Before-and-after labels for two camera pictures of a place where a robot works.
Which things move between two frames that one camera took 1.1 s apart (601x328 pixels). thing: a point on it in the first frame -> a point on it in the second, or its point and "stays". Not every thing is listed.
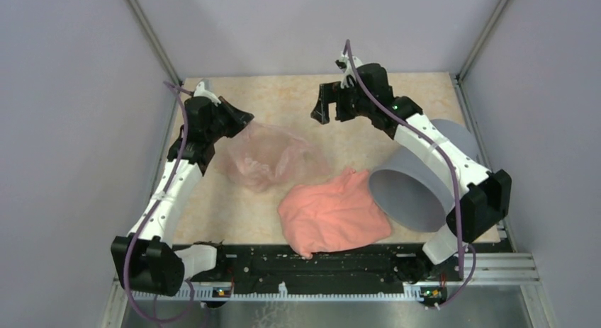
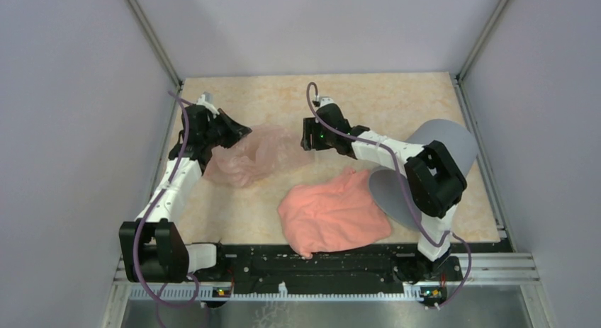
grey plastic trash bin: [412, 193] stays
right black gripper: [328, 93] -> [309, 141]
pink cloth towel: [334, 216] stays
